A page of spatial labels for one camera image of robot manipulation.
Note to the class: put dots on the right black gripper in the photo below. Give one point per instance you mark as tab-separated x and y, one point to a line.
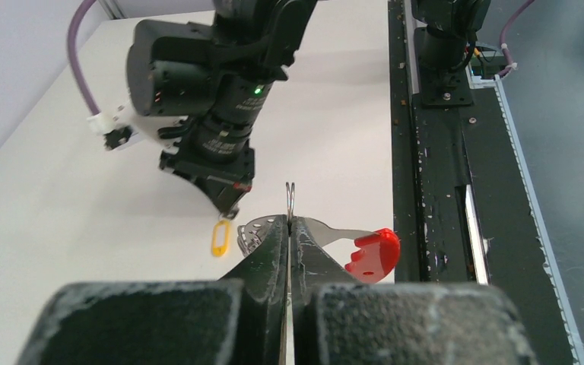
224	184

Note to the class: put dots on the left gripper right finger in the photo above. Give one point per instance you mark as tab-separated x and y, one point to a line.
339	320

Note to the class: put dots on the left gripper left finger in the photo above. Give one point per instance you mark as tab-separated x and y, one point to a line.
237	319

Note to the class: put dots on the yellow tag key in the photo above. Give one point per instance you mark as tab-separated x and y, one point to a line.
221	236

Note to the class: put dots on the metal keyring holder red handle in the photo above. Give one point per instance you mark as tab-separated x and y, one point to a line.
375	253

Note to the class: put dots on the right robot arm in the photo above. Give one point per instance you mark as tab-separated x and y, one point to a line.
214	80

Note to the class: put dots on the electronics board with leds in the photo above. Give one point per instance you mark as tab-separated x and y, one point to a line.
487	62

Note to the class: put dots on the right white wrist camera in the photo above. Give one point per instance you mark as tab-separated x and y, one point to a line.
122	127

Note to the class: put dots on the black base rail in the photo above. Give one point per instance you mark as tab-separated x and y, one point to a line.
459	202

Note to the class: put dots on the white slotted cable duct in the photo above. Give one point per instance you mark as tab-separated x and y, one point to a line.
549	266

